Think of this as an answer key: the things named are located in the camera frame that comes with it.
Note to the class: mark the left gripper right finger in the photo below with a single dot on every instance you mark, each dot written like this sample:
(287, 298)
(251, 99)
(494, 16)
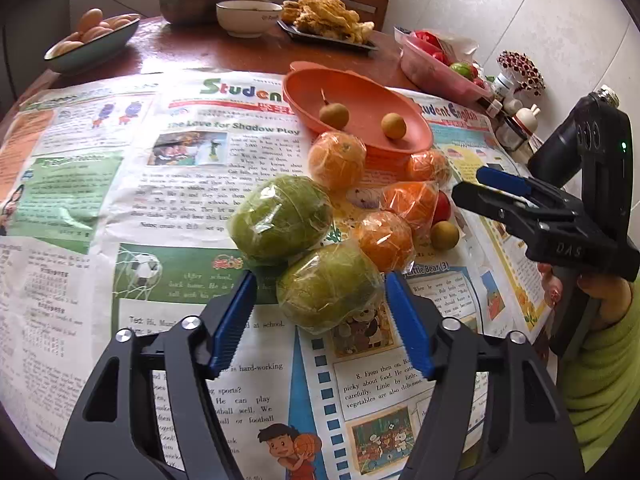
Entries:
(527, 433)

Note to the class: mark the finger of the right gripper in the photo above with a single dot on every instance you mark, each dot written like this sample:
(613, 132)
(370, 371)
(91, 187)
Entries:
(497, 204)
(502, 181)

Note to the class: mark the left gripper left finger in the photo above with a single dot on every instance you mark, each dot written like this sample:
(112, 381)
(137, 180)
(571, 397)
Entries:
(113, 432)

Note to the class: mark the red tomato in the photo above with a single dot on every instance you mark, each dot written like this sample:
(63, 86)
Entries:
(443, 208)

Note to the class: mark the orange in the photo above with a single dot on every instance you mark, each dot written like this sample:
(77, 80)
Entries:
(336, 160)
(387, 240)
(429, 165)

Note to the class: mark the small brown longan fruit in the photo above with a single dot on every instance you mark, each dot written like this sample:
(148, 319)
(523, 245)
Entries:
(444, 236)

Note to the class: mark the orange wedge-shaped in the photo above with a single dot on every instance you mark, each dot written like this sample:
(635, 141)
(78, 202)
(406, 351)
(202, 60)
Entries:
(413, 201)

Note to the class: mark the small round brown fruit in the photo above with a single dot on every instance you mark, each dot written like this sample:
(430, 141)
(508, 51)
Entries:
(394, 126)

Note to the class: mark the orange top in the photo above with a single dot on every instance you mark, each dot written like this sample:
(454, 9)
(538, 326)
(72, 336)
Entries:
(336, 160)

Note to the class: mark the brown fruit with stem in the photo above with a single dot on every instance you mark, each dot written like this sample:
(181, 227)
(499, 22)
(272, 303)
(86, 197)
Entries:
(334, 114)

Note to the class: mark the green fruit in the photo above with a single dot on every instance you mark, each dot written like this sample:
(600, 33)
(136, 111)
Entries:
(328, 285)
(281, 218)

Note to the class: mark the green sleeve forearm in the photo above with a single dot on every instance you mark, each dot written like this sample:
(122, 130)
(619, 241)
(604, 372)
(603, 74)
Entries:
(600, 388)

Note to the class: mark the right hand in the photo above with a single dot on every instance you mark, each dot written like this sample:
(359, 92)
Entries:
(614, 293)

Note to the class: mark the small glass jar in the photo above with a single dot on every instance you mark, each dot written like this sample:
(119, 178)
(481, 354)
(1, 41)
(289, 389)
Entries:
(512, 134)

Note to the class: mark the black thermos bottle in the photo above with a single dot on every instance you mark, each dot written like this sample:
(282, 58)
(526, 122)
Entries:
(557, 160)

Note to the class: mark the white rabbit figurine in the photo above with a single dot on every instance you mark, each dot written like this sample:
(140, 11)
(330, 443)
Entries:
(526, 117)

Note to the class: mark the right student english newspaper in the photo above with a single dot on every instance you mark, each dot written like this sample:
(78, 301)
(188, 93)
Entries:
(469, 143)

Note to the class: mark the green tomato in basin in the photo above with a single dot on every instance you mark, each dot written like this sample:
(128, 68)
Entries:
(465, 70)

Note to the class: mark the white plastic bag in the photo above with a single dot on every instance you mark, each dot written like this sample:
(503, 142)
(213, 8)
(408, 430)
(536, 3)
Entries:
(454, 48)

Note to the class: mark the pink plastic basin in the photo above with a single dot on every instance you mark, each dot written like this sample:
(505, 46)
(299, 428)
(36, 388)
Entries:
(436, 78)

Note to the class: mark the orange plastic plate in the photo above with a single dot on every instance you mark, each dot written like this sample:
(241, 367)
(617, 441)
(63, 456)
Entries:
(307, 86)

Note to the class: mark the left student newspaper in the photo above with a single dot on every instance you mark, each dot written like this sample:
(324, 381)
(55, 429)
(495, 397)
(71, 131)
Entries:
(115, 202)

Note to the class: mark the fried food pile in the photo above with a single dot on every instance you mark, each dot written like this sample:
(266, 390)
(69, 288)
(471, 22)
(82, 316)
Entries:
(326, 18)

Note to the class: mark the black tray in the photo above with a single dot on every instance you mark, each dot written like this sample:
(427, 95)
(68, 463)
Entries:
(296, 35)

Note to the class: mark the white ceramic bowl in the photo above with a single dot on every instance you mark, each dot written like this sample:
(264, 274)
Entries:
(247, 18)

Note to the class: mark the stainless steel bowl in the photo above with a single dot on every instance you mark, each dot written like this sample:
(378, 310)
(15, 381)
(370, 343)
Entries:
(189, 12)

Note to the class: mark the bowl of eggs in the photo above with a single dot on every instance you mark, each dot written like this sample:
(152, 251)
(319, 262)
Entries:
(95, 40)

